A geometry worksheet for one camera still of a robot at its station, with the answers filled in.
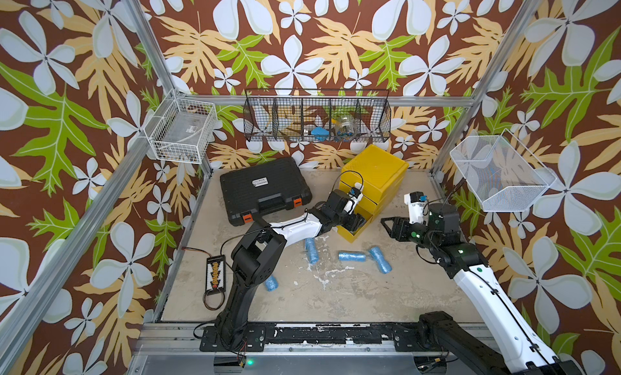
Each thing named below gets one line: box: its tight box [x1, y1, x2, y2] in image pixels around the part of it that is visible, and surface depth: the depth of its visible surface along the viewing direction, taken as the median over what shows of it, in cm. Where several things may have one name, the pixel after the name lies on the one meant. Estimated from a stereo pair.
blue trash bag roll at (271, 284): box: [264, 275, 279, 292], surface depth 85 cm
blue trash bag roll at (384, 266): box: [368, 246, 393, 274], surface depth 91 cm
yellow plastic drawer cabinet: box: [337, 144, 410, 239], surface depth 93 cm
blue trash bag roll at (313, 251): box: [305, 237, 319, 265], surface depth 93 cm
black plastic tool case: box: [219, 157, 313, 227], surface depth 104 cm
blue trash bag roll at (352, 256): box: [337, 252, 367, 262], surface depth 90 cm
